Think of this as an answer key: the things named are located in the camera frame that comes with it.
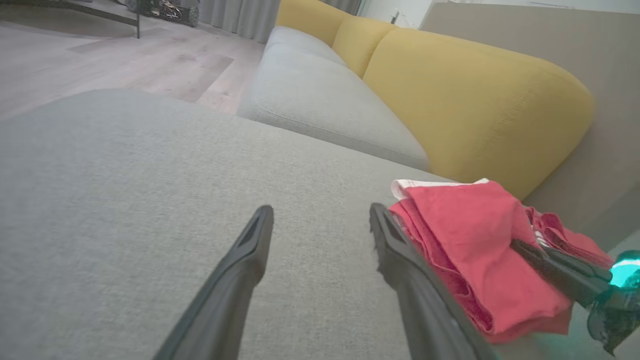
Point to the large yellow sofa back cushion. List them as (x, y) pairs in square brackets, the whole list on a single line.
[(475, 110)]

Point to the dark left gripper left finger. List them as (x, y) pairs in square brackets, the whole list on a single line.
[(225, 300)]

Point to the red basketball jersey white sleeves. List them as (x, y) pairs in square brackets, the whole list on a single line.
[(575, 240)]

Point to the grey upholstered sofa panel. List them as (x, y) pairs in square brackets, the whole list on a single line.
[(600, 75)]

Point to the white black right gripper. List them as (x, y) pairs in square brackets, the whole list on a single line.
[(617, 310)]

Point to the dark wheeled equipment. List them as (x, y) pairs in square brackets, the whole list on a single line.
[(170, 10)]

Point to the grey curtain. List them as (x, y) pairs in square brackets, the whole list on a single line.
[(240, 17)]

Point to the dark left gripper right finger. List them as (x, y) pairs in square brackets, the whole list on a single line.
[(425, 300)]

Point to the black metal table frame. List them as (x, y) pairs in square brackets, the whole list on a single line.
[(138, 27)]

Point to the red mesh shorts white trim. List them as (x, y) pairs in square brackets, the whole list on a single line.
[(475, 240)]

